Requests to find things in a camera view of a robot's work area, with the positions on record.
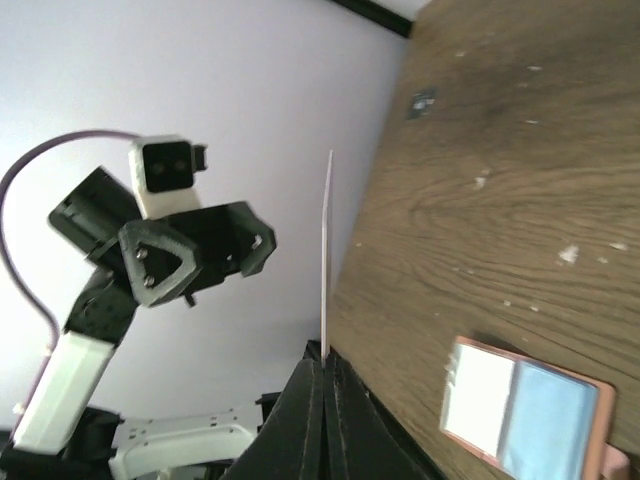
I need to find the white floral VIP card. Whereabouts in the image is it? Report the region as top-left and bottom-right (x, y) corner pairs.
(320, 150), (334, 367)

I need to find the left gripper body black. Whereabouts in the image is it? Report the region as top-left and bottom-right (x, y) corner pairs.
(48, 167), (279, 309)

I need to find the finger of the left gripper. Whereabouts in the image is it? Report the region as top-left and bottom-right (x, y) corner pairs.
(118, 220), (200, 307)
(234, 202), (277, 277)

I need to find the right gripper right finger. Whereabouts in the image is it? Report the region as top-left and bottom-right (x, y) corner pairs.
(323, 353), (445, 480)

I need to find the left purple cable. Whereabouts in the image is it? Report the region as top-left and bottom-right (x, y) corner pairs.
(0, 128), (144, 351)

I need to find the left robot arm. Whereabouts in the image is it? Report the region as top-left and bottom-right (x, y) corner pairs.
(12, 168), (276, 455)

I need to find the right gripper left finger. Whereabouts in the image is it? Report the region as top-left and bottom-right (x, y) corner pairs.
(223, 340), (324, 479)

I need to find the pink leather card holder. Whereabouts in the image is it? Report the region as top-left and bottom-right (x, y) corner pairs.
(440, 336), (631, 479)

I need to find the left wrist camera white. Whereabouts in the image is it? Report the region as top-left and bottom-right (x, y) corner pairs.
(128, 135), (207, 220)

